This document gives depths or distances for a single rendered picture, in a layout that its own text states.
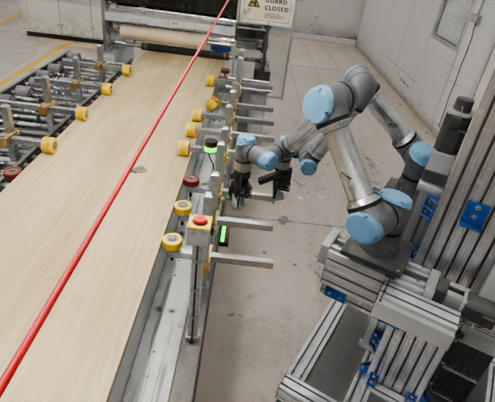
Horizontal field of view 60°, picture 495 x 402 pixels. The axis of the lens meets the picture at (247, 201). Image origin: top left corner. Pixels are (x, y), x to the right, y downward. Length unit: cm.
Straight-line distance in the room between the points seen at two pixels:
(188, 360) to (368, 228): 76
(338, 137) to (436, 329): 70
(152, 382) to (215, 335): 99
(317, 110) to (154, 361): 105
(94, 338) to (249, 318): 143
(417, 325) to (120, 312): 97
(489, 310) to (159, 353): 117
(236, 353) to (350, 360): 61
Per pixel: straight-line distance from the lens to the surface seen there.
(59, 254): 172
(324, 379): 225
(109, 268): 163
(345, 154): 141
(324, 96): 138
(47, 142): 238
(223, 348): 253
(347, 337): 245
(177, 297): 190
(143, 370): 167
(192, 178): 215
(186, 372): 157
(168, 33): 429
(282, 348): 258
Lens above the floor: 198
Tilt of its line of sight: 32 degrees down
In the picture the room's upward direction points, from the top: 8 degrees clockwise
